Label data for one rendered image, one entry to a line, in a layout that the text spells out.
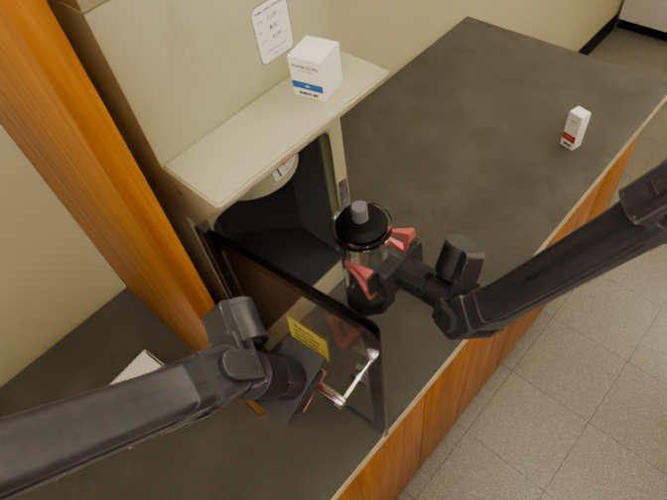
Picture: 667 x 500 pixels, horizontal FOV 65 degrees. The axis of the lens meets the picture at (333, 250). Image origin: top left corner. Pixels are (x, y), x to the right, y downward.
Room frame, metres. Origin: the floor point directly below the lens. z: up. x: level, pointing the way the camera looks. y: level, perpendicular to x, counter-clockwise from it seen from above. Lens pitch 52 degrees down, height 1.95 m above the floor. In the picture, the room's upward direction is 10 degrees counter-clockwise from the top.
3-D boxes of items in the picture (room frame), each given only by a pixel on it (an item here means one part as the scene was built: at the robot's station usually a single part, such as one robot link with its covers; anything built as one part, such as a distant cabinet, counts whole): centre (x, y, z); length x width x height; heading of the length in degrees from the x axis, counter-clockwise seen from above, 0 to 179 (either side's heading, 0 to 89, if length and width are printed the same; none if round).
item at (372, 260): (0.58, -0.06, 1.14); 0.11 x 0.11 x 0.21
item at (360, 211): (0.58, -0.06, 1.26); 0.09 x 0.09 x 0.07
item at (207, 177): (0.57, 0.04, 1.46); 0.32 x 0.11 x 0.10; 129
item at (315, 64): (0.62, -0.02, 1.54); 0.05 x 0.05 x 0.06; 53
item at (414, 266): (0.50, -0.13, 1.19); 0.10 x 0.07 x 0.07; 130
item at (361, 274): (0.53, -0.06, 1.19); 0.09 x 0.07 x 0.07; 40
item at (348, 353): (0.40, 0.07, 1.19); 0.30 x 0.01 x 0.40; 45
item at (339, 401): (0.33, 0.04, 1.20); 0.10 x 0.05 x 0.03; 45
